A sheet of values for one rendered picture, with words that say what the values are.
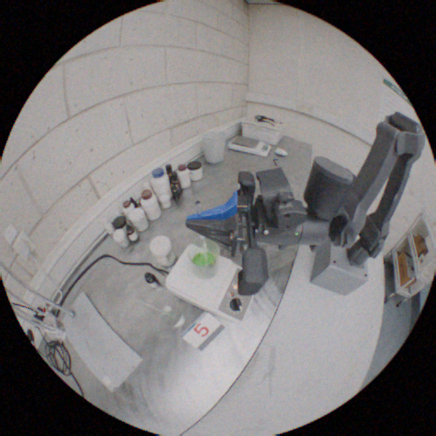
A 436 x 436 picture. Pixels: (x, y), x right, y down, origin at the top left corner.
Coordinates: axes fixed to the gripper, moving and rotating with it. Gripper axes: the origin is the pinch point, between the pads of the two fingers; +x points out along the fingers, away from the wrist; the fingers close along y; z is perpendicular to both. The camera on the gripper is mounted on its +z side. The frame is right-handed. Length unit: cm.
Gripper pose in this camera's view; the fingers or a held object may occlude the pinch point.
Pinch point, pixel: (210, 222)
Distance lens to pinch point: 22.7
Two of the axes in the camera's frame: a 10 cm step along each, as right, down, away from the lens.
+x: -10.0, -0.4, 0.5
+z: -0.1, -6.7, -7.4
